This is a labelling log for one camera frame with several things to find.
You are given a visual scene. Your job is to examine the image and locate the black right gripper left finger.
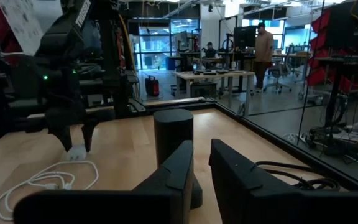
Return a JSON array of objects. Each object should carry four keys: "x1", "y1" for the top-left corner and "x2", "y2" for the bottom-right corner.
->
[{"x1": 13, "y1": 139, "x2": 195, "y2": 224}]

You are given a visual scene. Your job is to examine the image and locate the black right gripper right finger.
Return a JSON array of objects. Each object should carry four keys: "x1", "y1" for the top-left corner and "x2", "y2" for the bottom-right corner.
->
[{"x1": 209, "y1": 138, "x2": 358, "y2": 224}]

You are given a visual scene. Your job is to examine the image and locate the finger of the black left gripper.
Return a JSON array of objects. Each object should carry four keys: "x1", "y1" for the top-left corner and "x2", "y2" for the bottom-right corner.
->
[
  {"x1": 81, "y1": 119, "x2": 99, "y2": 153},
  {"x1": 48, "y1": 124, "x2": 73, "y2": 152}
]

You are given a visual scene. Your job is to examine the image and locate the white USB cable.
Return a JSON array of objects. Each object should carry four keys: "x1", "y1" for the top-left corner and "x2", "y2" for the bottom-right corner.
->
[{"x1": 0, "y1": 161, "x2": 99, "y2": 222}]

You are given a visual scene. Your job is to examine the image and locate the red and black case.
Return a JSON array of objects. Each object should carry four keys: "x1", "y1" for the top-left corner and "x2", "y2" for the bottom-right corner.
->
[{"x1": 144, "y1": 75, "x2": 160, "y2": 98}]

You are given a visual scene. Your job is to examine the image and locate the black cylindrical speaker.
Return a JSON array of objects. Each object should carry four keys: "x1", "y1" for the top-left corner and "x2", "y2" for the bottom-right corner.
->
[{"x1": 153, "y1": 108, "x2": 203, "y2": 210}]

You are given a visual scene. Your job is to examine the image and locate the white printed paper sheet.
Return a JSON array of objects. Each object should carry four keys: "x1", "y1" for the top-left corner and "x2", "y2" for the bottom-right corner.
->
[{"x1": 0, "y1": 0, "x2": 45, "y2": 57}]

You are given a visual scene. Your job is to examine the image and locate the wooden desk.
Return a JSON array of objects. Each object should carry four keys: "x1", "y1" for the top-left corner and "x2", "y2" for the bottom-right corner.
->
[{"x1": 172, "y1": 70, "x2": 256, "y2": 118}]

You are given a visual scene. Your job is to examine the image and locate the grey office chair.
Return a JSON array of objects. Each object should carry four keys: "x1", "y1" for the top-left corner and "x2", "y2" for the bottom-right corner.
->
[{"x1": 263, "y1": 55, "x2": 293, "y2": 95}]

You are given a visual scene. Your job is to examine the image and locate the black standing desk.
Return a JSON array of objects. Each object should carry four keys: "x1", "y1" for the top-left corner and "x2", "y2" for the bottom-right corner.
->
[{"x1": 312, "y1": 54, "x2": 358, "y2": 156}]

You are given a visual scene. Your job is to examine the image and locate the seated person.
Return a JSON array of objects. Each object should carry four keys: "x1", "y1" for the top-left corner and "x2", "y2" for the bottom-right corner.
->
[{"x1": 202, "y1": 41, "x2": 219, "y2": 59}]

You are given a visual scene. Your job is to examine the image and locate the standing person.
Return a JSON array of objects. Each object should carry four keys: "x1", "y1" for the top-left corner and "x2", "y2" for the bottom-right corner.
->
[{"x1": 252, "y1": 22, "x2": 275, "y2": 93}]

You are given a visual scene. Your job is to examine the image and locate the black computer monitor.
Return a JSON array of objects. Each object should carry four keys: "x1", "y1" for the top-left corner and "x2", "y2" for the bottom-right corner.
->
[{"x1": 233, "y1": 26, "x2": 257, "y2": 50}]

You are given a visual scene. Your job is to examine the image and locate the glass window wall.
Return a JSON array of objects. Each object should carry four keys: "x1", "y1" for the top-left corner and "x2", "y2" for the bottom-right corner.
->
[{"x1": 128, "y1": 17, "x2": 201, "y2": 71}]

